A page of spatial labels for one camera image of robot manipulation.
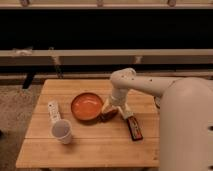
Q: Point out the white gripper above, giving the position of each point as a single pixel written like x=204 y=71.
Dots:
x=117 y=98

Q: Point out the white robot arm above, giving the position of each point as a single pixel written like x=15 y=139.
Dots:
x=185 y=116

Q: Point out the orange bowl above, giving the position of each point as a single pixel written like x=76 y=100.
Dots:
x=86 y=106

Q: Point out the dark chocolate bar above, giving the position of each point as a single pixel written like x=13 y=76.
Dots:
x=134 y=129

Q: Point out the wooden table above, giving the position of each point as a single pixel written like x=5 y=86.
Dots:
x=103 y=145

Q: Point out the white plastic cup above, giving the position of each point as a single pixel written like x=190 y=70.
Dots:
x=61 y=130

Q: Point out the white remote control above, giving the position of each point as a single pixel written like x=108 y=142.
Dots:
x=53 y=109

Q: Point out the grey metal rail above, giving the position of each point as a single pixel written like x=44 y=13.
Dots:
x=104 y=57

